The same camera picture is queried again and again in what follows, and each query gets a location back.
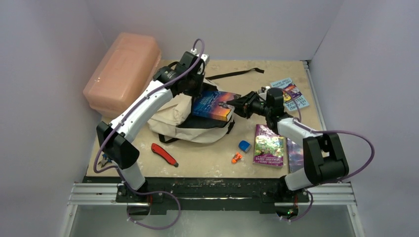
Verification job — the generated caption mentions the Jane Eyre book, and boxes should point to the Jane Eyre book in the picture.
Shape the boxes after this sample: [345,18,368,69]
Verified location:
[191,91,241,121]

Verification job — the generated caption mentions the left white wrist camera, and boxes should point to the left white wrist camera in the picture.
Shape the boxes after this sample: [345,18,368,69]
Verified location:
[190,48,210,66]

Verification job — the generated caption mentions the red utility knife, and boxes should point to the red utility knife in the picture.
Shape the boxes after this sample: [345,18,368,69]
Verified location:
[151,143,179,167]

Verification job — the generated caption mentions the beige backpack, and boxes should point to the beige backpack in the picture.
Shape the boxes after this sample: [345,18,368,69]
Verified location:
[147,71,247,144]

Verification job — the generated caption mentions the orange small toy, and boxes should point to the orange small toy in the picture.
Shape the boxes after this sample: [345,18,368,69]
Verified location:
[231,152,243,164]

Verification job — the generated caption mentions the purple treehouse book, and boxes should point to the purple treehouse book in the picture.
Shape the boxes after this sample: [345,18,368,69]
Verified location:
[253,124,285,168]

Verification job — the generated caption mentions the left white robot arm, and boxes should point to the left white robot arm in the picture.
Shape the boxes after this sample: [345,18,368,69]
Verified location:
[96,51,210,202]

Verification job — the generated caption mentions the blue pencil sharpener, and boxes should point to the blue pencil sharpener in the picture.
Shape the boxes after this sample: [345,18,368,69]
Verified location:
[238,140,252,153]

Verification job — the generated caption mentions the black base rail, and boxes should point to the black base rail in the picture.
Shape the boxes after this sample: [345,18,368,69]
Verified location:
[82,176,338,217]

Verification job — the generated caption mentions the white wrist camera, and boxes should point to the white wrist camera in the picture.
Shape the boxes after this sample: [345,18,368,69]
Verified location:
[257,86,271,100]
[190,48,210,66]

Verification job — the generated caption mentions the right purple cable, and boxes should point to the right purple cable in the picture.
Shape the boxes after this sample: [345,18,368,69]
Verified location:
[280,91,375,223]

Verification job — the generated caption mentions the pink plastic storage box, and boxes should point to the pink plastic storage box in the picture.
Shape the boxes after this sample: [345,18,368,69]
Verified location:
[83,33,161,119]

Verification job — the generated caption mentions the dark galaxy cover book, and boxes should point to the dark galaxy cover book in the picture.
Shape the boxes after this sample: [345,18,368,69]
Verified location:
[287,139,304,173]

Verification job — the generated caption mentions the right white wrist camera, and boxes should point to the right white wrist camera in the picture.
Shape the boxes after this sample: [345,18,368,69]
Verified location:
[257,86,271,100]

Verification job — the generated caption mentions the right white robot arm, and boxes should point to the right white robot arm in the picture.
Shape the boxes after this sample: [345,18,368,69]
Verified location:
[227,88,349,201]

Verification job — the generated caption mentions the light blue treehouse book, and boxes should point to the light blue treehouse book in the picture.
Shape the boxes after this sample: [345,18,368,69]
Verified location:
[270,78,309,111]

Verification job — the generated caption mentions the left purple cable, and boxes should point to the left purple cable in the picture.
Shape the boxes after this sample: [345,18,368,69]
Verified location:
[93,39,206,231]

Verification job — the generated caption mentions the purple cable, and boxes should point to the purple cable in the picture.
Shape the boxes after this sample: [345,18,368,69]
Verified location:
[93,39,206,231]
[280,91,375,223]

